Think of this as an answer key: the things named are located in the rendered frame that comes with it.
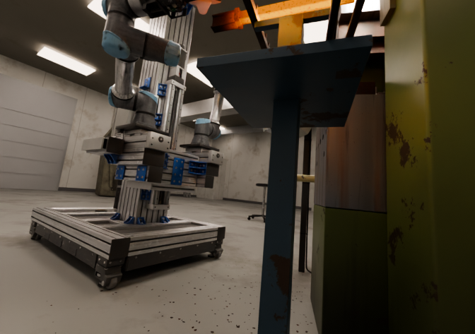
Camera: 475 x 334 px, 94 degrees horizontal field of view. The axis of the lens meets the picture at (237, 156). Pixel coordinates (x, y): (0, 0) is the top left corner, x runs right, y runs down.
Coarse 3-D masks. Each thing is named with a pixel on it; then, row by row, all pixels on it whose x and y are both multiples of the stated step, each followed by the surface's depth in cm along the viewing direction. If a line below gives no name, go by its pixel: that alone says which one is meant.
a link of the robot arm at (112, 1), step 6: (102, 0) 67; (108, 0) 66; (114, 0) 65; (120, 0) 64; (126, 0) 64; (102, 6) 67; (108, 6) 66; (114, 6) 64; (120, 6) 65; (126, 6) 65; (126, 12) 65; (132, 12) 66; (132, 18) 67
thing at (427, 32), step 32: (416, 0) 65; (448, 0) 61; (416, 32) 64; (448, 32) 60; (416, 64) 63; (448, 64) 58; (416, 96) 63; (448, 96) 57; (416, 128) 62; (448, 128) 56; (416, 160) 61; (448, 160) 54; (416, 192) 60; (448, 192) 53; (416, 224) 59; (448, 224) 52; (416, 256) 58; (448, 256) 51; (416, 288) 58; (448, 288) 50; (416, 320) 57; (448, 320) 49
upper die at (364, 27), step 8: (344, 24) 109; (360, 24) 107; (368, 24) 106; (376, 24) 105; (336, 32) 113; (344, 32) 108; (360, 32) 106; (368, 32) 106; (376, 32) 105; (384, 32) 104; (376, 40) 107; (384, 40) 107
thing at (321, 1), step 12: (300, 0) 59; (312, 0) 58; (324, 0) 57; (348, 0) 56; (228, 12) 67; (240, 12) 65; (264, 12) 62; (276, 12) 62; (288, 12) 62; (300, 12) 61; (216, 24) 69; (228, 24) 67; (240, 24) 67
